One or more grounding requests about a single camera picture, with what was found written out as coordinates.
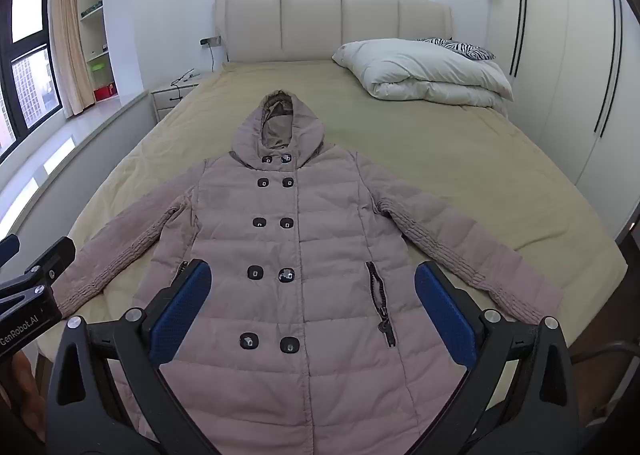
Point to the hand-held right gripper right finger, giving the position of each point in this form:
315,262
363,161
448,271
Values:
445,307

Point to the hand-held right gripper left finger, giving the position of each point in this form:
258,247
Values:
180,307

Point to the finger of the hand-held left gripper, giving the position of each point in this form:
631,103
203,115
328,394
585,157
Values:
7,249
52,257

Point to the mauve hooded puffer coat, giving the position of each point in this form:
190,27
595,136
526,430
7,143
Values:
325,235

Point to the white window ledge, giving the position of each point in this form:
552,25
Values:
75,135

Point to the bed with beige sheet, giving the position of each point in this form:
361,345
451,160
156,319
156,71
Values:
450,160

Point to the black framed window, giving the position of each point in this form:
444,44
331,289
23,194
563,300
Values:
30,80

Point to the red box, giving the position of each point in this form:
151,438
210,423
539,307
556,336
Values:
104,92

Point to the white nightstand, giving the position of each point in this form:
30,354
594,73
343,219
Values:
167,102

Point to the green box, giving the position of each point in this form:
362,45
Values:
98,67

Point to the beige curtain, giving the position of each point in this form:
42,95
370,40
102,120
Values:
67,35

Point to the white open shelf unit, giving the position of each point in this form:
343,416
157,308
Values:
90,35

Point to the white folded duvet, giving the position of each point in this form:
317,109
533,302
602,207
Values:
425,72

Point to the white wardrobe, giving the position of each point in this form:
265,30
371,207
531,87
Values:
550,85

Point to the dark green shelf item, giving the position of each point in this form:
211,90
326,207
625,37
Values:
91,11

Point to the zebra print pillow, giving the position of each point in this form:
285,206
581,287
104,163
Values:
470,51

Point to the cream padded headboard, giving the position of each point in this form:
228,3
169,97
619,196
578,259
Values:
310,25

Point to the dark wall socket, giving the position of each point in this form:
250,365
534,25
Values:
210,41

